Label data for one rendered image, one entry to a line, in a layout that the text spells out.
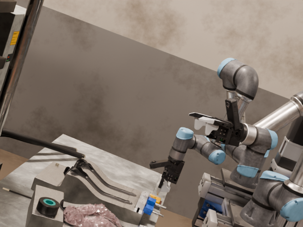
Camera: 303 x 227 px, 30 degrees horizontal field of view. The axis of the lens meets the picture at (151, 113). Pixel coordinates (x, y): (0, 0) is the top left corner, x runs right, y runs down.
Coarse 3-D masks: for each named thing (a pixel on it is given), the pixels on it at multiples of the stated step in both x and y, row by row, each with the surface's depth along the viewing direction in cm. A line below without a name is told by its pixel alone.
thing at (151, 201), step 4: (144, 192) 262; (140, 196) 259; (144, 196) 258; (148, 196) 262; (148, 200) 259; (152, 200) 260; (152, 204) 259; (156, 204) 260; (160, 204) 260; (164, 208) 260
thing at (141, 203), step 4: (140, 200) 249; (144, 200) 251; (136, 204) 248; (140, 204) 248; (144, 204) 248; (148, 204) 252; (140, 208) 248; (144, 208) 248; (148, 208) 248; (152, 208) 250; (144, 212) 249; (148, 212) 248; (152, 212) 250; (156, 212) 250
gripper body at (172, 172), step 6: (168, 156) 277; (174, 162) 274; (180, 162) 275; (168, 168) 277; (174, 168) 277; (180, 168) 276; (162, 174) 276; (168, 174) 277; (174, 174) 275; (168, 180) 277; (174, 180) 276
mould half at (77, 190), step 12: (48, 168) 262; (60, 168) 268; (84, 168) 258; (96, 168) 267; (36, 180) 248; (48, 180) 250; (60, 180) 255; (72, 180) 246; (84, 180) 248; (96, 180) 258; (108, 180) 268; (72, 192) 247; (84, 192) 246; (96, 192) 249; (108, 192) 255; (120, 192) 260; (132, 192) 264; (108, 204) 245; (120, 204) 246; (132, 204) 250; (120, 216) 245; (132, 216) 245
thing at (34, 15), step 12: (36, 0) 242; (36, 12) 244; (24, 24) 245; (36, 24) 247; (24, 36) 246; (24, 48) 247; (12, 60) 249; (24, 60) 251; (12, 72) 249; (12, 84) 251; (0, 96) 253; (12, 96) 254; (0, 108) 253; (0, 120) 255; (0, 132) 258
